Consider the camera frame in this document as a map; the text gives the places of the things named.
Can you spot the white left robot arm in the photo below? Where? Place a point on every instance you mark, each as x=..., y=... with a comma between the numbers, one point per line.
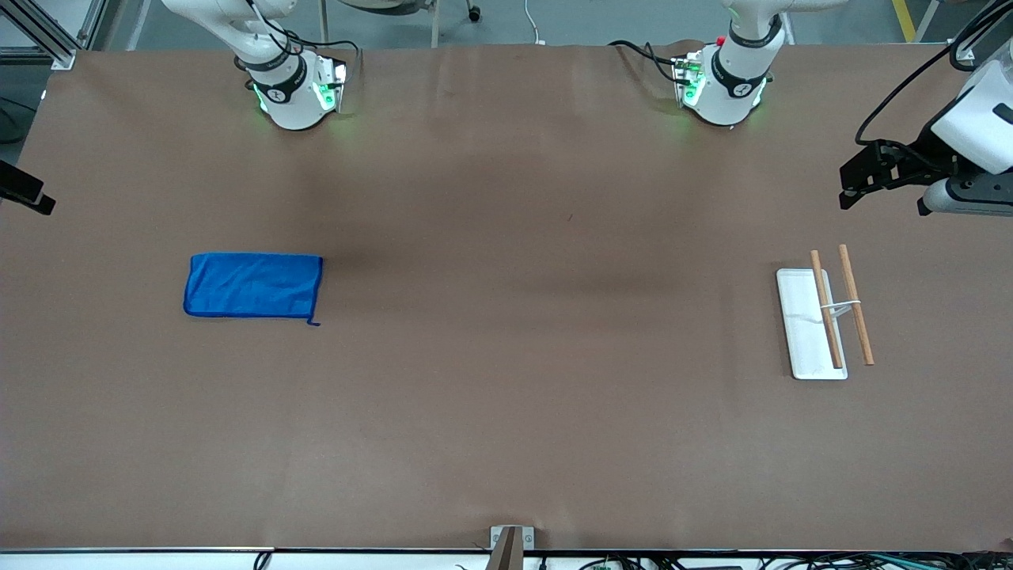
x=732, y=83

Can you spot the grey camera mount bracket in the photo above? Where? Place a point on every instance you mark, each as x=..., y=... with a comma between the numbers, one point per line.
x=512, y=546

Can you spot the grey chair base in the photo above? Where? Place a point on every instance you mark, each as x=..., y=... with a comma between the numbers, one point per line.
x=435, y=20

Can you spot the blue microfiber towel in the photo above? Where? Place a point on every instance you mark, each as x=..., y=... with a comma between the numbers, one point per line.
x=253, y=285

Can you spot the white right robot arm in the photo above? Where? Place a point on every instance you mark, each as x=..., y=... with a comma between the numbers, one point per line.
x=289, y=107

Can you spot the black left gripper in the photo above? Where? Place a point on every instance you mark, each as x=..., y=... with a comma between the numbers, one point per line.
x=923, y=152

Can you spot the brown table cover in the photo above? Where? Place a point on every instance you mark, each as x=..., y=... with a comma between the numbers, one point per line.
x=506, y=396

